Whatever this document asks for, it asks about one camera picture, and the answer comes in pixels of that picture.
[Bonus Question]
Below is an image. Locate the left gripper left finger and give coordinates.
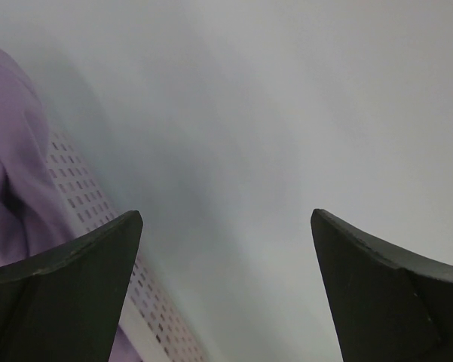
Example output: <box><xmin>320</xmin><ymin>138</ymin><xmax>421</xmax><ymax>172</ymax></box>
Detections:
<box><xmin>0</xmin><ymin>210</ymin><xmax>143</xmax><ymax>361</ymax></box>

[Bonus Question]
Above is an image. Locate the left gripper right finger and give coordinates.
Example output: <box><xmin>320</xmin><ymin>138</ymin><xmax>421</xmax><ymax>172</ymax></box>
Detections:
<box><xmin>311</xmin><ymin>209</ymin><xmax>453</xmax><ymax>361</ymax></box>

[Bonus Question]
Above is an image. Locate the white laundry basket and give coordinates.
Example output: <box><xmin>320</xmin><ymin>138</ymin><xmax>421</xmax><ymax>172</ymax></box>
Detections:
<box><xmin>47</xmin><ymin>127</ymin><xmax>208</xmax><ymax>362</ymax></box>

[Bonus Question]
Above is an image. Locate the lilac t shirt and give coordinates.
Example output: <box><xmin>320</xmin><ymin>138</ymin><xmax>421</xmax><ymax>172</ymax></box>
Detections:
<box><xmin>0</xmin><ymin>49</ymin><xmax>140</xmax><ymax>361</ymax></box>

